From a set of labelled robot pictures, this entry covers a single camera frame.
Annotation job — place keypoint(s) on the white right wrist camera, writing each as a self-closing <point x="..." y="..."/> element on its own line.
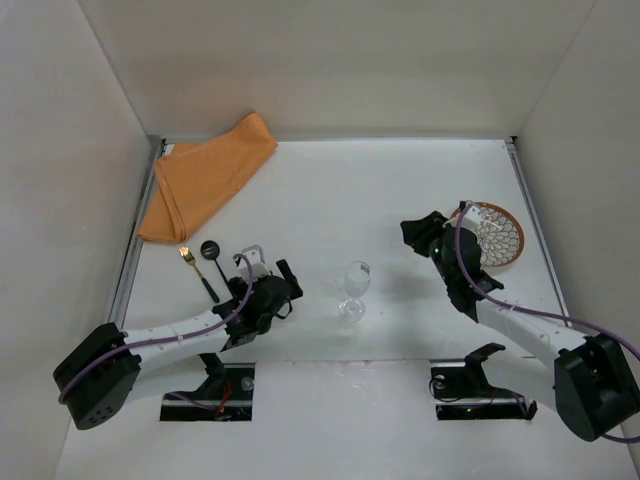
<point x="469" y="216"/>

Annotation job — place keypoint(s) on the black spoon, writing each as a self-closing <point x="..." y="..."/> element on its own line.
<point x="210" y="250"/>

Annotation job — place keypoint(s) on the floral patterned plate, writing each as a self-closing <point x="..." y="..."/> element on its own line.
<point x="500" y="237"/>

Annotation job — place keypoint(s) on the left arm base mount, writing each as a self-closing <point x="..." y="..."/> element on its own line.
<point x="224" y="395"/>

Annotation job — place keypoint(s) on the clear wine glass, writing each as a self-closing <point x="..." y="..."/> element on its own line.
<point x="356" y="283"/>

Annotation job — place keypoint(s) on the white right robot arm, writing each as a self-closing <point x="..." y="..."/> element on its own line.
<point x="584" y="378"/>

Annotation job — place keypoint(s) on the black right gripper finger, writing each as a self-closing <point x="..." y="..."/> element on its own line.
<point x="435" y="220"/>
<point x="415" y="234"/>

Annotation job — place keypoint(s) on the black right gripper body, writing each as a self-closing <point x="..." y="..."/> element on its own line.
<point x="430" y="232"/>

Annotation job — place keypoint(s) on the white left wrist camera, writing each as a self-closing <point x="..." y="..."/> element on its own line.
<point x="252" y="260"/>

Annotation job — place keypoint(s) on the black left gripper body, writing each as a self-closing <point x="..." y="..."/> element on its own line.
<point x="282" y="286"/>

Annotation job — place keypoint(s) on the gold fork green handle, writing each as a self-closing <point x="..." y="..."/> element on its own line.
<point x="190" y="260"/>

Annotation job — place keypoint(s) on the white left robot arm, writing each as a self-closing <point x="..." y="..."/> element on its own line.
<point x="99" y="376"/>

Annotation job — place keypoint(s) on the orange cloth placemat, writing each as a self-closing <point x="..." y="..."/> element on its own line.
<point x="196" y="180"/>

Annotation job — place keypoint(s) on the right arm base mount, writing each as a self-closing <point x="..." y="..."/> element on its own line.
<point x="462" y="392"/>

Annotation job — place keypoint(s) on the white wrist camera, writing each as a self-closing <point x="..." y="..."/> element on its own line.
<point x="469" y="216"/>
<point x="252" y="260"/>

